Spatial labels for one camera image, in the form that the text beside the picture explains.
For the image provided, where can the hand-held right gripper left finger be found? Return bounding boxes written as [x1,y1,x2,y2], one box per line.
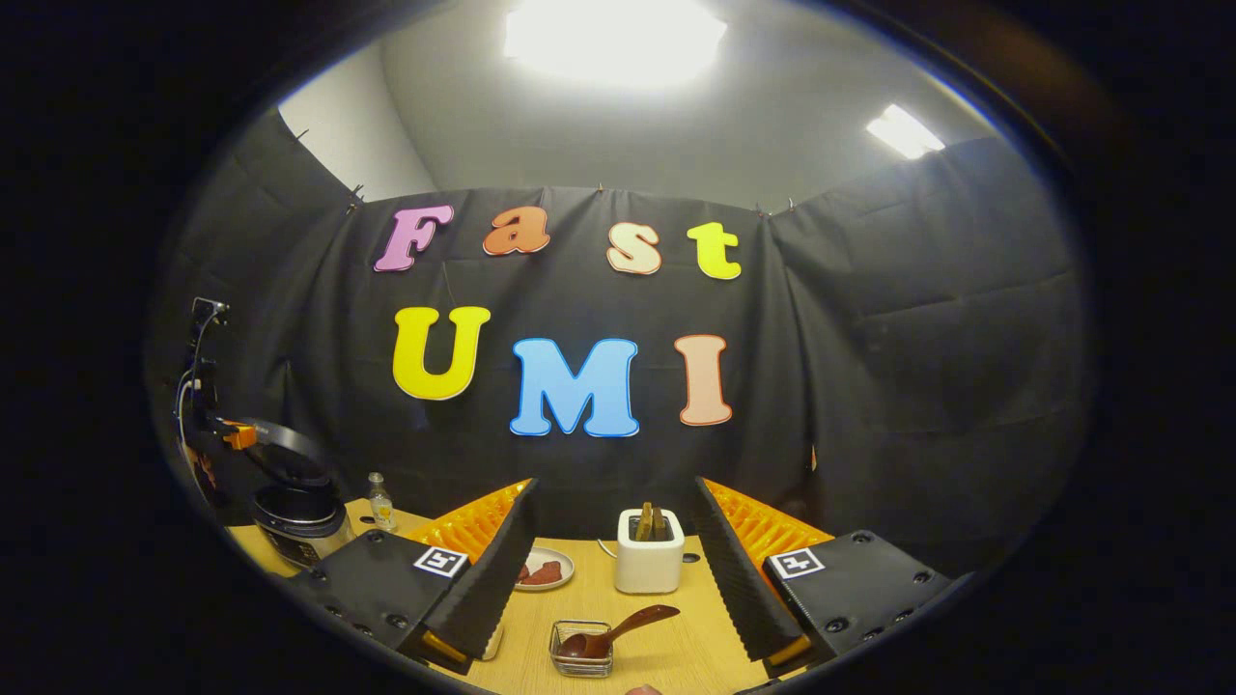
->
[309,478,540,675]

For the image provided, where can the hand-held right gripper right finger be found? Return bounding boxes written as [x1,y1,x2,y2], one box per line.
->
[687,476,953,677]

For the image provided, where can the silver black rice cooker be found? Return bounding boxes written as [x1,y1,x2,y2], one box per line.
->
[232,417,356,570]

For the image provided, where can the clear wire chopstick holder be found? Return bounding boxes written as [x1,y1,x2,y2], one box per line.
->
[549,620,615,679]

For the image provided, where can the brown wooden spoon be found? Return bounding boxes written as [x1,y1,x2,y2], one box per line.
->
[558,605,681,661]

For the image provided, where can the white round plate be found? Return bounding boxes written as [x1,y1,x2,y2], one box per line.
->
[517,546,576,592]

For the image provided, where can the white toaster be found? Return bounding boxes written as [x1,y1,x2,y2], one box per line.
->
[614,508,687,595]

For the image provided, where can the small clear glass bottle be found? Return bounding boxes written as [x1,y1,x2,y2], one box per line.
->
[368,472,397,533]

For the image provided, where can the black backdrop cloth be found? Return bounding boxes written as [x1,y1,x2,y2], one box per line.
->
[150,106,1092,580]

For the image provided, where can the narrow ceiling light panel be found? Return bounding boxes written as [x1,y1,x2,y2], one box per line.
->
[866,104,945,160]

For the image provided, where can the large ceiling light panel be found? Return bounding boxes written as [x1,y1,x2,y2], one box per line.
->
[504,0,727,88]

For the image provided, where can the thin gripper cable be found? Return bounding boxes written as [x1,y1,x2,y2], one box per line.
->
[175,367,206,484]

